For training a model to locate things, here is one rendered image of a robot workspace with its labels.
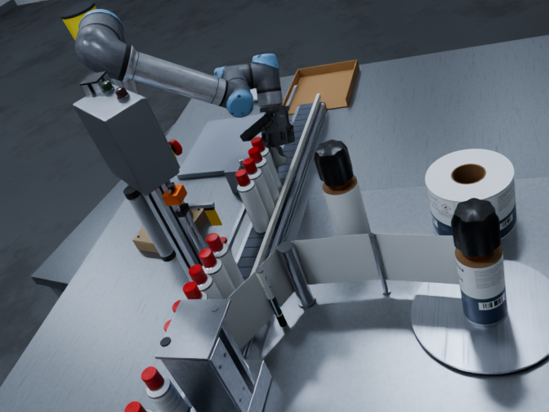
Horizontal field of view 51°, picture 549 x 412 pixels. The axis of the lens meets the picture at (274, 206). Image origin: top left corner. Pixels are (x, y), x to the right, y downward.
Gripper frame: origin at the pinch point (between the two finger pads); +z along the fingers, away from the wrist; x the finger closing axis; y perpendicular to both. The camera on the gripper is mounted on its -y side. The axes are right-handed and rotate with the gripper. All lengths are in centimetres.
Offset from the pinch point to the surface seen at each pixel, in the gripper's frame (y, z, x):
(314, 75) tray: -6, -31, 75
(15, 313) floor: -189, 71, 64
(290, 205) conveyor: 6.0, 9.8, -4.9
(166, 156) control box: 1, -12, -60
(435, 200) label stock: 51, 7, -27
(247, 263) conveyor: -0.7, 21.4, -26.4
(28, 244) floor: -219, 44, 112
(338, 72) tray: 5, -31, 74
